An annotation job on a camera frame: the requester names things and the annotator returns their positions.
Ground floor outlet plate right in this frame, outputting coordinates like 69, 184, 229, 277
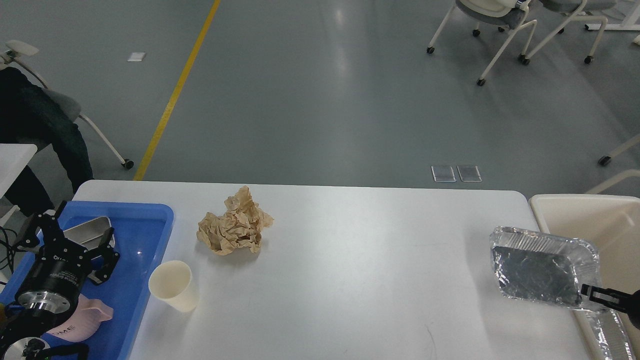
456, 164, 483, 183

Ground floor outlet plate left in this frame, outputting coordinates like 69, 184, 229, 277
430, 165, 457, 183

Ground white chair leg right edge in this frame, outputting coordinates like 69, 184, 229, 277
597, 133, 640, 167

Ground beige plastic bin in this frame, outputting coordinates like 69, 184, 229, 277
528, 194, 640, 360

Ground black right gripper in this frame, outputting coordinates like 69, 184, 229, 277
581, 284, 640, 330

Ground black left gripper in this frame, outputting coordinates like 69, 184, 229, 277
14, 200, 121, 315

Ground aluminium foil tray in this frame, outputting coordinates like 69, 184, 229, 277
489, 227, 605, 312

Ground cream paper cup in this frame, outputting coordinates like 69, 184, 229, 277
148, 260, 199, 313

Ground pink mug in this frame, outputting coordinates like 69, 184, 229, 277
47, 294, 114, 343

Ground white chair top right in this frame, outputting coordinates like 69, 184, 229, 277
426, 0, 538, 87

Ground floor outlet plate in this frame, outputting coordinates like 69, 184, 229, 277
430, 165, 457, 183
456, 164, 483, 183

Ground black cables at left edge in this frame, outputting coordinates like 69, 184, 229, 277
0, 227, 19, 286

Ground grey office chair left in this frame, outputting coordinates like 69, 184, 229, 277
1, 39, 135, 170

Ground stainless steel rectangular tray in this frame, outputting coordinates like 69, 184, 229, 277
62, 216, 112, 251

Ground person in beige sweater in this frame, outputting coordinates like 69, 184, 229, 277
0, 66, 94, 217

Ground blue plastic tray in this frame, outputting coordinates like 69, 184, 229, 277
1, 201, 174, 360

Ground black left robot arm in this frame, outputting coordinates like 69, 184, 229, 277
1, 202, 121, 360

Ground crumpled brown paper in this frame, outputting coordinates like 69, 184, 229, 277
195, 186, 274, 256

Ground white chair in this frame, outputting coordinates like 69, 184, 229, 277
518, 0, 618, 66
426, 0, 538, 87

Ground white side table left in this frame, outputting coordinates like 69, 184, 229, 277
0, 143, 38, 198

